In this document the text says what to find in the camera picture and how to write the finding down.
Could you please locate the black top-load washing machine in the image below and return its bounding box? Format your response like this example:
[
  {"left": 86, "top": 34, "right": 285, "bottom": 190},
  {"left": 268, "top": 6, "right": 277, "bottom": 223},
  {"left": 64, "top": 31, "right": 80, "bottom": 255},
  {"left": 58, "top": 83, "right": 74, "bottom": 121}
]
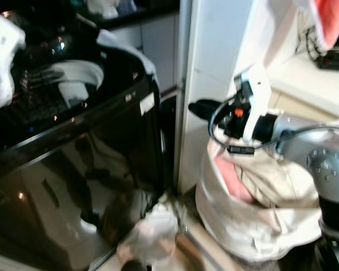
[{"left": 0, "top": 10, "right": 179, "bottom": 271}]

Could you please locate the pink garment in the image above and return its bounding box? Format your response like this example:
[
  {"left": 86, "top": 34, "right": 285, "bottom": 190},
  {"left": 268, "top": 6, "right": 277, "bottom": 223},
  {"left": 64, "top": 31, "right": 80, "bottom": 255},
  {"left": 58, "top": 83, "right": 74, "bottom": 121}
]
[{"left": 215, "top": 155, "right": 256, "bottom": 204}]

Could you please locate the white cabinet with dark top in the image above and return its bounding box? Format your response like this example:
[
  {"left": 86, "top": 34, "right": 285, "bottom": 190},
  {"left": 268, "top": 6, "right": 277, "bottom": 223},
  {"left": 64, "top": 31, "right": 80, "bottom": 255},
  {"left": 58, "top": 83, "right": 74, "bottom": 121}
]
[{"left": 73, "top": 0, "right": 180, "bottom": 94}]

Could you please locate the grey white draped cloth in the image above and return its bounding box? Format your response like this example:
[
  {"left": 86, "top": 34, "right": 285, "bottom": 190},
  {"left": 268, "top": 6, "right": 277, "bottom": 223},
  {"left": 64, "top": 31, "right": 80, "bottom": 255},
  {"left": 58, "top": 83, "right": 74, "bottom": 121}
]
[{"left": 96, "top": 28, "right": 157, "bottom": 80}]

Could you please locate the cream fabric laundry bag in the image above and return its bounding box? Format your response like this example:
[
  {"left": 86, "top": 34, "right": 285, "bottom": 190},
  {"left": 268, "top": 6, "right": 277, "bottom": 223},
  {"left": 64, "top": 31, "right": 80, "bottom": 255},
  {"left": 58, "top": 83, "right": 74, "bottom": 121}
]
[{"left": 194, "top": 116, "right": 339, "bottom": 263}]

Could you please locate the white crumpled cloth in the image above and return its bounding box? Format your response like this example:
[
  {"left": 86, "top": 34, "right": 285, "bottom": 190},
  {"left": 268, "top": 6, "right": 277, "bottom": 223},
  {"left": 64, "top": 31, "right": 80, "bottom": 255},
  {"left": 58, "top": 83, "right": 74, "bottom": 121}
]
[{"left": 118, "top": 202, "right": 182, "bottom": 267}]

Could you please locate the red and white hanging cloth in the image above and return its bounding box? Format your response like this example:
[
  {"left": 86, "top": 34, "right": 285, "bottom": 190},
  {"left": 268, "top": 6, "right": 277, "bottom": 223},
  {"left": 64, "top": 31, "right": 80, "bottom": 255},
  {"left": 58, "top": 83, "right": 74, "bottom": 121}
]
[{"left": 297, "top": 0, "right": 339, "bottom": 50}]

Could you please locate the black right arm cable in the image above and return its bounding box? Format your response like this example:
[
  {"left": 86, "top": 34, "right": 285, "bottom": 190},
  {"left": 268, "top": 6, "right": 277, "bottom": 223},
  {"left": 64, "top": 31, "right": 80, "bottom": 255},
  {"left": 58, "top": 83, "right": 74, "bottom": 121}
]
[{"left": 209, "top": 96, "right": 339, "bottom": 156}]

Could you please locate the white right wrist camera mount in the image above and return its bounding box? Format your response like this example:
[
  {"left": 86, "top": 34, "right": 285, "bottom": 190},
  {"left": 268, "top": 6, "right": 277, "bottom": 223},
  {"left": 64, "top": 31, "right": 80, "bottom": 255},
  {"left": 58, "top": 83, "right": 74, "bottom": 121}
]
[{"left": 233, "top": 63, "right": 273, "bottom": 143}]

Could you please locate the black tangled cords bundle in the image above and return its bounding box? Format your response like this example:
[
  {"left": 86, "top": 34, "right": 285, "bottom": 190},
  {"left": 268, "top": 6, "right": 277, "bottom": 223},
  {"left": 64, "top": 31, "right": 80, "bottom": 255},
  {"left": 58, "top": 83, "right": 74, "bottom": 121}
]
[{"left": 304, "top": 23, "right": 339, "bottom": 72}]

